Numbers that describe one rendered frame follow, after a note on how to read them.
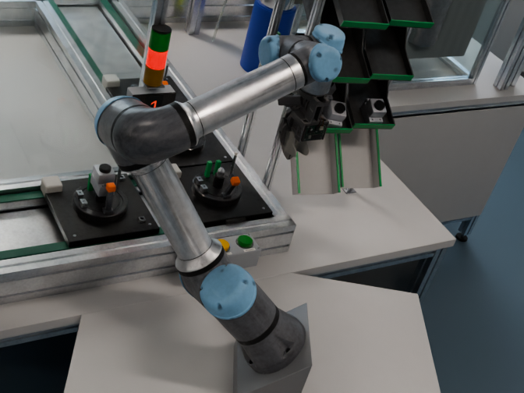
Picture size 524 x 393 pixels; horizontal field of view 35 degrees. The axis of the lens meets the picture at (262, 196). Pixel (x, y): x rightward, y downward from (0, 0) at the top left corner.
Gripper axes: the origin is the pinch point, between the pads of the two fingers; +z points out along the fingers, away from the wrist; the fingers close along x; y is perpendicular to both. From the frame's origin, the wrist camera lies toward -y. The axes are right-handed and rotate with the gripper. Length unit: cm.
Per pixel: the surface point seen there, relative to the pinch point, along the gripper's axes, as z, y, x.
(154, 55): -11.5, -30.0, -25.8
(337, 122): 1.0, -11.8, 23.0
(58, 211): 26, -20, -50
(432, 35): 12, -76, 113
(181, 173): 24.8, -27.0, -12.8
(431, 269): 50, 5, 66
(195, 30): 35, -127, 39
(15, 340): 43, 5, -66
